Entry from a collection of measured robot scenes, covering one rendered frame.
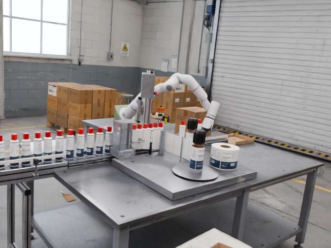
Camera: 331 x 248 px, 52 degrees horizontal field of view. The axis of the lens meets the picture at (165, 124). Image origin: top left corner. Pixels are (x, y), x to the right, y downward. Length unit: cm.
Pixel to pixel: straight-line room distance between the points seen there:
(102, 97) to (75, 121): 66
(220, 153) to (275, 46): 490
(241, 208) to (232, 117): 523
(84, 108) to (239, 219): 423
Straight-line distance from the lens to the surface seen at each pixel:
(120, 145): 238
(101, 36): 895
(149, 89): 263
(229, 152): 238
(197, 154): 219
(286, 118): 695
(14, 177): 224
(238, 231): 251
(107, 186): 208
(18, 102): 806
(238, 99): 744
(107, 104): 641
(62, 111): 657
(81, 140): 237
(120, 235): 175
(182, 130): 291
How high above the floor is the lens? 164
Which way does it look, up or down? 12 degrees down
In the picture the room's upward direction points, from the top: 5 degrees clockwise
